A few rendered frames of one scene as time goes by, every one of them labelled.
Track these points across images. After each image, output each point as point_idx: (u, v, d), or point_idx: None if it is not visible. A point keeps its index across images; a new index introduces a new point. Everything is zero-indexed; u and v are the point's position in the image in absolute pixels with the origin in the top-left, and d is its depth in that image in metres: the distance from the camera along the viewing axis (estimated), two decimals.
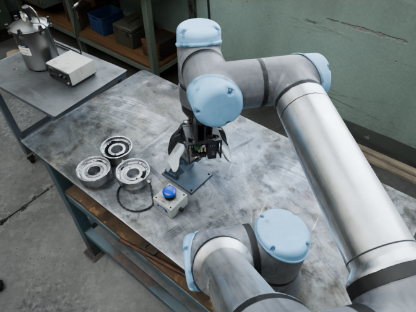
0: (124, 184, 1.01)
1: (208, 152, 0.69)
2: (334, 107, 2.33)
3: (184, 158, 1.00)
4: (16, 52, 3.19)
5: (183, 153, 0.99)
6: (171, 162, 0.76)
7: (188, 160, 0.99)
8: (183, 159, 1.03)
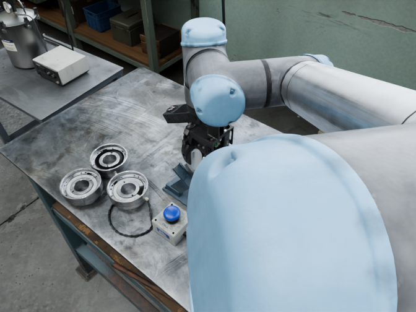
0: (117, 203, 0.84)
1: (224, 143, 0.71)
2: None
3: (189, 171, 0.83)
4: None
5: (189, 166, 0.82)
6: (197, 168, 0.77)
7: None
8: (188, 172, 0.86)
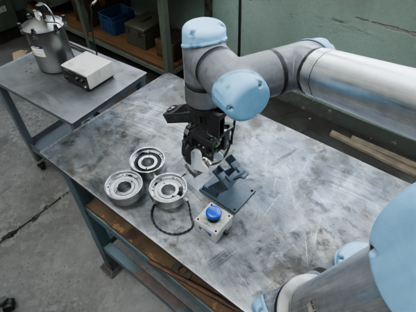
0: (160, 203, 0.90)
1: (224, 143, 0.71)
2: None
3: (189, 171, 0.83)
4: (23, 52, 3.07)
5: (189, 166, 0.82)
6: (197, 168, 0.77)
7: (195, 173, 0.82)
8: (188, 172, 0.86)
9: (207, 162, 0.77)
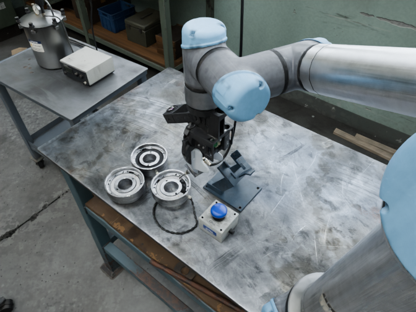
0: (162, 200, 0.86)
1: (224, 143, 0.71)
2: (364, 108, 2.18)
3: (190, 170, 0.83)
4: (21, 50, 3.04)
5: None
6: (197, 167, 0.77)
7: (195, 173, 0.83)
8: (187, 172, 0.85)
9: (206, 163, 0.77)
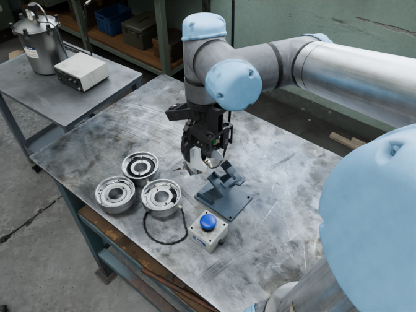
0: (152, 211, 0.86)
1: (223, 142, 0.71)
2: (360, 112, 2.18)
3: (187, 168, 0.83)
4: (19, 53, 3.04)
5: (187, 163, 0.82)
6: (195, 166, 0.77)
7: (192, 172, 0.83)
8: (184, 168, 0.85)
9: (208, 164, 0.78)
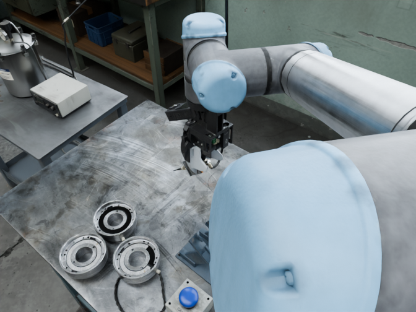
0: (125, 278, 0.73)
1: (223, 142, 0.71)
2: None
3: (187, 168, 0.83)
4: None
5: (187, 163, 0.82)
6: (195, 166, 0.77)
7: (192, 172, 0.83)
8: (184, 168, 0.85)
9: (208, 164, 0.78)
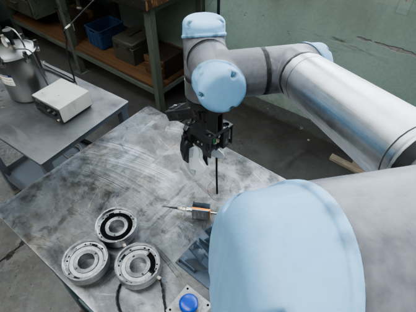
0: (126, 285, 0.75)
1: (223, 141, 0.71)
2: None
3: (192, 213, 0.89)
4: None
5: (197, 212, 0.89)
6: (194, 167, 0.76)
7: (197, 216, 0.90)
8: (185, 210, 0.90)
9: None
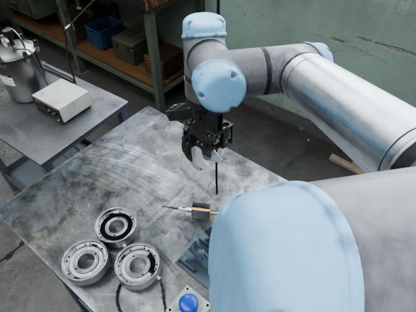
0: (126, 285, 0.75)
1: (223, 142, 0.71)
2: None
3: (192, 214, 0.90)
4: None
5: (197, 212, 0.89)
6: (198, 164, 0.77)
7: (197, 217, 0.90)
8: (184, 211, 0.90)
9: None
